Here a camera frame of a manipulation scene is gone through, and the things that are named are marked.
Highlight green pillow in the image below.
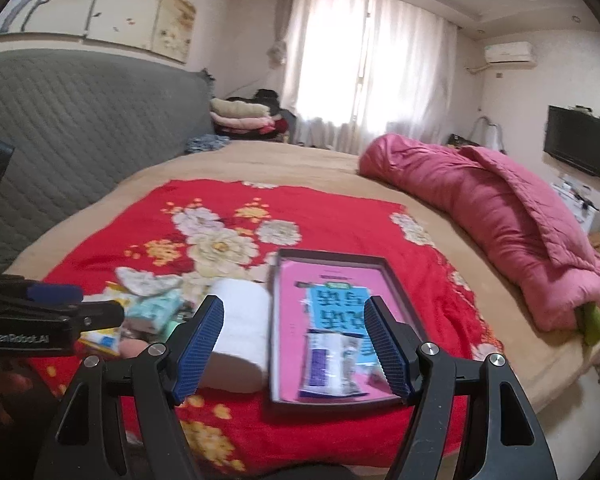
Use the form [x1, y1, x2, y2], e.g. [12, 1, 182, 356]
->
[577, 302, 600, 347]

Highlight pink printed booklet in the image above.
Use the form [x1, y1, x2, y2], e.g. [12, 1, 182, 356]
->
[274, 259, 406, 402]

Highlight dark clothes pile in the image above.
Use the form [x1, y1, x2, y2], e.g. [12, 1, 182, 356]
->
[225, 88, 295, 144]

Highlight purple white snack packet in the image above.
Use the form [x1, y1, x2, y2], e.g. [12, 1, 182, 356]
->
[297, 330, 377, 401]

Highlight pink quilt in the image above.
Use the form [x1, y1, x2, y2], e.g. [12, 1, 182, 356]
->
[357, 133, 600, 334]

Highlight yellow blue packet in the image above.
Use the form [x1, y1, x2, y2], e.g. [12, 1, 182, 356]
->
[77, 327, 124, 358]

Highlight dark shallow cardboard box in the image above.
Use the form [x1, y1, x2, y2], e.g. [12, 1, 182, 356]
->
[267, 248, 431, 412]

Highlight grey quilted headboard cover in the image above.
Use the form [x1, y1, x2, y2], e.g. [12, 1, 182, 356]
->
[0, 50, 216, 277]

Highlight floral wall art panels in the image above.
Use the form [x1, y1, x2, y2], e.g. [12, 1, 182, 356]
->
[0, 0, 199, 64]

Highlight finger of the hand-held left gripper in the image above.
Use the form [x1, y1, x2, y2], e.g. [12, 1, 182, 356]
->
[0, 274, 84, 311]
[55, 300, 127, 333]

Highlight white air conditioner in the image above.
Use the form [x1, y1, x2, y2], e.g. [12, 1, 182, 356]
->
[484, 42, 537, 66]

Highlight peach makeup sponge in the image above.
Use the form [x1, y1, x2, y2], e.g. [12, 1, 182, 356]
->
[119, 338, 150, 361]

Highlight black wall television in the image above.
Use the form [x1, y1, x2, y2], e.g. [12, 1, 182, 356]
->
[543, 105, 600, 179]

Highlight white tissue roll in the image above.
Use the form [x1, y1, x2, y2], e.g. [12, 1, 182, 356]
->
[200, 279, 274, 394]

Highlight red floral blanket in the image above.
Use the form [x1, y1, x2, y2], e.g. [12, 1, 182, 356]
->
[30, 179, 504, 477]

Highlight metal rack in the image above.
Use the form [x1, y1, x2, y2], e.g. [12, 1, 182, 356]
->
[467, 115, 507, 154]

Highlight white sheer curtains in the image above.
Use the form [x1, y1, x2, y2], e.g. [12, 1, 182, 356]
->
[277, 0, 459, 157]

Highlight blue patterned cloth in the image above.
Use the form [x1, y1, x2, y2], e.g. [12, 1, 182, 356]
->
[186, 135, 231, 154]

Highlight person's left hand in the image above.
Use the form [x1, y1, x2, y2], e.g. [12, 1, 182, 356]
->
[0, 367, 36, 411]

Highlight white cabinet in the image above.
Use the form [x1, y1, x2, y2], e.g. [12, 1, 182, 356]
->
[550, 175, 600, 234]

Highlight white patterned cloth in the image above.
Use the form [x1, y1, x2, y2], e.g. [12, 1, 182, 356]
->
[115, 266, 181, 297]

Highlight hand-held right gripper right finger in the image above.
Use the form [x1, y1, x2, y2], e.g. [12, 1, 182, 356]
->
[362, 295, 558, 480]

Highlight green tissue pack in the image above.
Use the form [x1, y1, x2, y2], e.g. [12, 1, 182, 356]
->
[127, 290, 186, 335]

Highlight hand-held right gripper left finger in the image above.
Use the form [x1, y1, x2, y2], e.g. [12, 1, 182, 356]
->
[34, 294, 226, 480]

